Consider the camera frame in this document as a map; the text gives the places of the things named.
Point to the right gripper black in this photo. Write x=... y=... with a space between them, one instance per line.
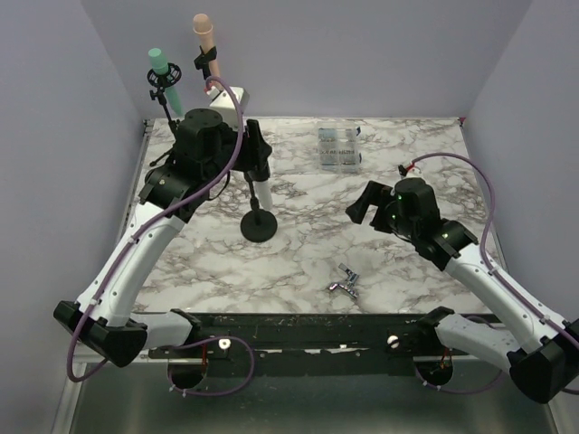
x=374 y=193

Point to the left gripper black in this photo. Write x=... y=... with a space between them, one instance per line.
x=255 y=149

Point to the white microphone grey mesh head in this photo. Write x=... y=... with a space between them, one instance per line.
x=262 y=191

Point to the black round-base microphone stand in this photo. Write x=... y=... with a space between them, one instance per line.
x=257 y=225

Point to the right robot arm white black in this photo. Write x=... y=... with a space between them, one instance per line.
x=536 y=347

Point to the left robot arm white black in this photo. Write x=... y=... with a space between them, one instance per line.
x=206 y=150

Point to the black tall round-base stand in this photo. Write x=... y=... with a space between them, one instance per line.
x=207 y=63

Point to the green microphone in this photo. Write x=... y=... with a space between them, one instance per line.
x=159 y=63

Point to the peach microphone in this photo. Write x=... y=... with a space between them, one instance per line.
x=204 y=29

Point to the clear plastic screw box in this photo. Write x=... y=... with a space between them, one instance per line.
x=337 y=147

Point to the chrome faucet tap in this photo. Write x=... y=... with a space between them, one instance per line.
x=348 y=284

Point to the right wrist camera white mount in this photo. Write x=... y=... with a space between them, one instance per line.
x=409 y=170

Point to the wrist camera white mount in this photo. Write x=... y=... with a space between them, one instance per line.
x=223 y=104
x=409 y=170

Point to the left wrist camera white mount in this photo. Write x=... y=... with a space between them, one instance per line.
x=223 y=104

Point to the black tripod shock-mount stand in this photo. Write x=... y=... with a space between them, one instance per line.
x=161 y=84

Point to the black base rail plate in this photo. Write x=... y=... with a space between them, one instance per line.
x=295 y=345

